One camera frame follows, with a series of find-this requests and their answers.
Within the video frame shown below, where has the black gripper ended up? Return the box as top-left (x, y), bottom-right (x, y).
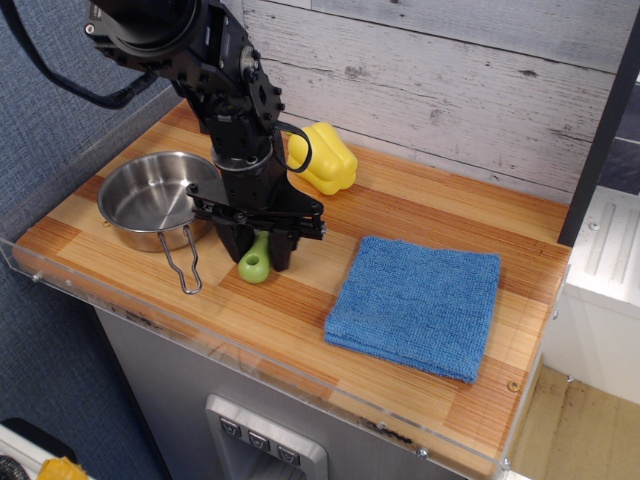
top-left (186, 161), bottom-right (326, 272)

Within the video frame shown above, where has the clear acrylic table guard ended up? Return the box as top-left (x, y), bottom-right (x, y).
top-left (12, 105), bottom-right (569, 479)

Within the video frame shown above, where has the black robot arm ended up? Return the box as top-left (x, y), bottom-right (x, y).
top-left (1, 1), bottom-right (326, 271)

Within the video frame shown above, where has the stainless steel pot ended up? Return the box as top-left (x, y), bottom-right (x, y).
top-left (97, 151), bottom-right (220, 295)

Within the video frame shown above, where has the grey toy fridge cabinet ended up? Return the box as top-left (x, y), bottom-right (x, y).
top-left (92, 304), bottom-right (466, 480)

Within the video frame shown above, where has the black right upright post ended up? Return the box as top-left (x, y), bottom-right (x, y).
top-left (558, 10), bottom-right (639, 247)

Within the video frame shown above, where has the white side cabinet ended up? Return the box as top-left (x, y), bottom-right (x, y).
top-left (542, 187), bottom-right (639, 403)

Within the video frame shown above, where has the yellow black cable bundle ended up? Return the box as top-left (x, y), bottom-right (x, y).
top-left (0, 452), bottom-right (31, 480)

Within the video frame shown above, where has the green handled grey spatula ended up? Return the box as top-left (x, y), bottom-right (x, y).
top-left (238, 231), bottom-right (270, 284)

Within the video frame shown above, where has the blue folded cloth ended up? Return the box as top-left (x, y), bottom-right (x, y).
top-left (325, 236), bottom-right (501, 384)

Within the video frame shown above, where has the yellow toy bell pepper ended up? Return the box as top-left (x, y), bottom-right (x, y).
top-left (298, 122), bottom-right (358, 195)

